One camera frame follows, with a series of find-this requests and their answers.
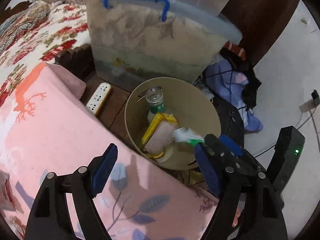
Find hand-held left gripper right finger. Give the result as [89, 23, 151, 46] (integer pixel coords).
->
[194, 142, 287, 240]

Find white power strip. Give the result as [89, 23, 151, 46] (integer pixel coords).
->
[86, 82, 112, 117]

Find yellow printed paper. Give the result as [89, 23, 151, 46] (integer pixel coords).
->
[179, 169, 209, 188]

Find carved dark wooden headboard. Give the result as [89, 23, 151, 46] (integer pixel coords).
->
[5, 1, 33, 17]

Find yellow snack package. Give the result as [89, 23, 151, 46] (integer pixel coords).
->
[139, 112, 179, 159]

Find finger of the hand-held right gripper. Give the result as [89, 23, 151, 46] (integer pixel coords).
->
[220, 135, 266, 173]
[205, 134, 247, 167]

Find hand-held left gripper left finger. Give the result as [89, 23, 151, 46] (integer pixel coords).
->
[25, 143, 118, 240]

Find dark wooden door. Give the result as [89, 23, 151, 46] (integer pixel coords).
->
[219, 0, 300, 65]

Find beige round waste bin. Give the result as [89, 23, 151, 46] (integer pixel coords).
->
[124, 77, 222, 171]

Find translucent storage box blue handle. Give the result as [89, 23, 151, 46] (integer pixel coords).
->
[76, 0, 243, 85]

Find black cloth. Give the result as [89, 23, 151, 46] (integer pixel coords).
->
[220, 47, 262, 110]

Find grey cable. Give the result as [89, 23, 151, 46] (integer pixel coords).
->
[294, 111, 314, 132]

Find dark wooden bed frame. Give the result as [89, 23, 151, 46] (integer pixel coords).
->
[54, 44, 95, 80]

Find beige floor socket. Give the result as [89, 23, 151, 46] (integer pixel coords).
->
[299, 100, 315, 113]

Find red white striped cloth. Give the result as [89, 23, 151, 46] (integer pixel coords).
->
[224, 41, 247, 60]

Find pink printed blanket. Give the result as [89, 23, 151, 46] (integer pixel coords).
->
[0, 62, 220, 240]

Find patchwork floral quilt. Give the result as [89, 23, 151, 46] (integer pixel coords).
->
[0, 0, 50, 53]

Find white green wrapper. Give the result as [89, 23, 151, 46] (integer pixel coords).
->
[172, 127, 207, 148]

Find black bag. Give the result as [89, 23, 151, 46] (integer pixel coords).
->
[215, 97, 245, 150]

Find black cable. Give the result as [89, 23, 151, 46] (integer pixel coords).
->
[254, 144, 277, 158]

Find purple cloth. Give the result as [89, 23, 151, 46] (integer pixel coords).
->
[204, 60, 263, 133]

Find white red floral bedsheet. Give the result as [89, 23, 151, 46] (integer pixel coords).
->
[0, 1, 92, 105]

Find clear plastic bottle green label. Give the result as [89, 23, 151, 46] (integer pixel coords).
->
[146, 86, 167, 124]

